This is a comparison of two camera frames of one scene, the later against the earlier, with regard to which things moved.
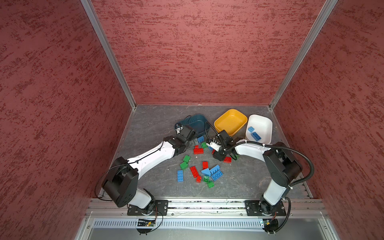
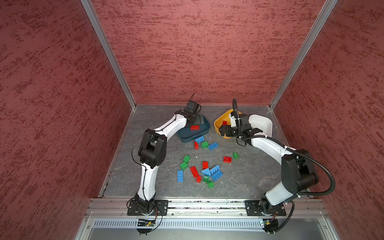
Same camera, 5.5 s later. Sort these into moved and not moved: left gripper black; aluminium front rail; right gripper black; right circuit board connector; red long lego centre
Moved: right gripper black; left gripper black
Not moved: aluminium front rail; red long lego centre; right circuit board connector
